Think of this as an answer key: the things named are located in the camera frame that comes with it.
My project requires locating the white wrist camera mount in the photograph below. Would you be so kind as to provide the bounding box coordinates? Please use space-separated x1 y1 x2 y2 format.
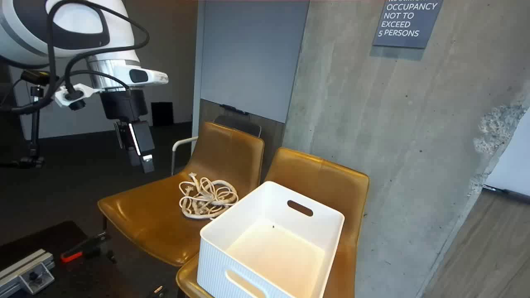
53 82 105 112

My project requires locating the black tripod stand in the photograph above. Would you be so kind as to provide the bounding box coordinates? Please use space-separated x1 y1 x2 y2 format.
0 83 48 171

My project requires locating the wall whiteboard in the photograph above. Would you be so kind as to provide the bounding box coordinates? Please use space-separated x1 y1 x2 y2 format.
197 0 310 125

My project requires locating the white plastic basket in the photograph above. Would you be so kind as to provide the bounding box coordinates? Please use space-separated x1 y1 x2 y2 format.
196 181 347 298

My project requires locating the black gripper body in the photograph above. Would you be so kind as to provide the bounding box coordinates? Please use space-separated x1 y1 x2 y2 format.
100 88 149 123

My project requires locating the grey occupancy sign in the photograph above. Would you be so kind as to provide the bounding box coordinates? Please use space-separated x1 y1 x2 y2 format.
373 0 446 50

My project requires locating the mustard leather chair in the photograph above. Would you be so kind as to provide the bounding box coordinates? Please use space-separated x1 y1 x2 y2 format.
96 121 265 270
174 146 371 298

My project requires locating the white rope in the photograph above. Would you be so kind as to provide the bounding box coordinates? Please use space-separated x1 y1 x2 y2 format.
178 171 241 222

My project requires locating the red and black clamp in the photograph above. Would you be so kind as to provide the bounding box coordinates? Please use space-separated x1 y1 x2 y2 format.
58 231 110 266

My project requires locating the black floor box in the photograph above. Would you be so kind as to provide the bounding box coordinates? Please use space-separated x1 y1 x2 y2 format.
149 102 176 128

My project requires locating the black camera on tripod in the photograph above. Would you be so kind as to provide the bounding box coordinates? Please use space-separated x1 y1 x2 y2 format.
22 70 57 88

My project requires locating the aluminium rail profile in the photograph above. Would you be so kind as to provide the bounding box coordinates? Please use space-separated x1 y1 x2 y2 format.
0 247 57 298

